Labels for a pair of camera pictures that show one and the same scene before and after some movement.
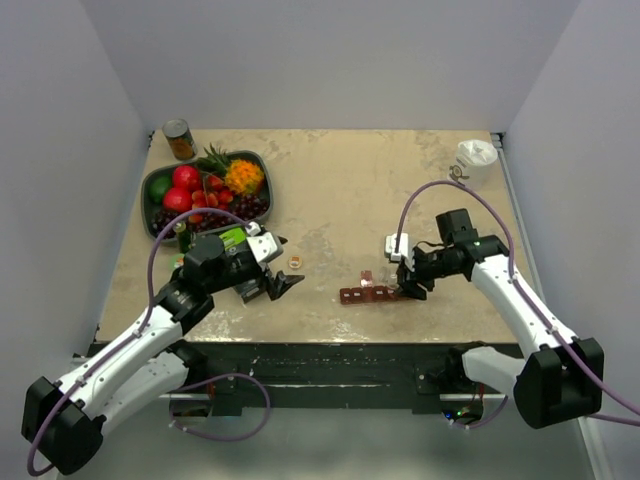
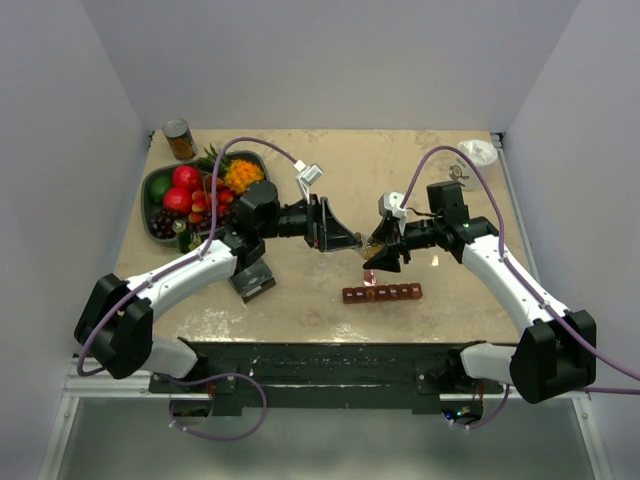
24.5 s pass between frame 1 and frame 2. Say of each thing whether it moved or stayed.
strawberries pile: stayed
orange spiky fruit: stayed
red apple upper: stayed
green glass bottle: stayed
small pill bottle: moved
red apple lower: stayed
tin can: stayed
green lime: stayed
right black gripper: moved
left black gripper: moved
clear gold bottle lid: moved
